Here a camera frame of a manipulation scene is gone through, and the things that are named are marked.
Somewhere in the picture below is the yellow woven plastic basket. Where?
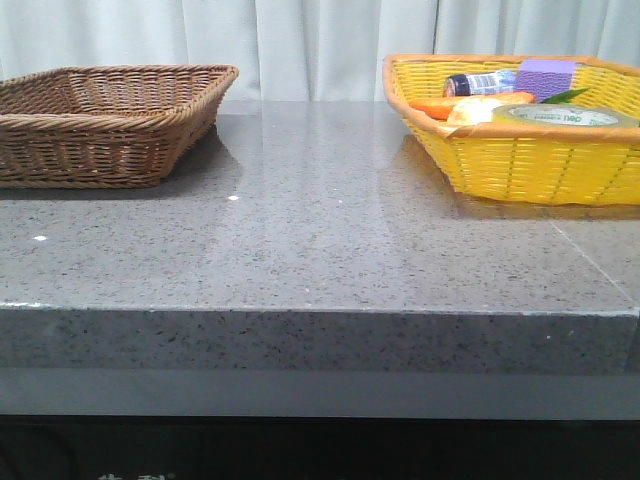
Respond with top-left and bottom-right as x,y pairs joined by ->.
383,54 -> 639,205

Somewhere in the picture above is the yellowish packing tape roll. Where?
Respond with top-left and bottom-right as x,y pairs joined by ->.
492,104 -> 639,128

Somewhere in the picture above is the orange carrot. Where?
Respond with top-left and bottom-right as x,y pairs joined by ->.
408,91 -> 536,120

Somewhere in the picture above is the white curtain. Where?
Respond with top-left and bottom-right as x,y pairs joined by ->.
1,1 -> 639,101

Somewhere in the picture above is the pale bread roll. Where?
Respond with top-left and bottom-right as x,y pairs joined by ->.
446,96 -> 508,126

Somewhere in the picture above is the small dark-capped bottle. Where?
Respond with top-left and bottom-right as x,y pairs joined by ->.
443,69 -> 517,97

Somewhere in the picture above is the brown wicker basket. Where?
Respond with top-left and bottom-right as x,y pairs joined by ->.
1,64 -> 239,189

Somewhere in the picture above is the purple sponge block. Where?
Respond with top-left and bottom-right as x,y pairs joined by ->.
514,58 -> 577,103

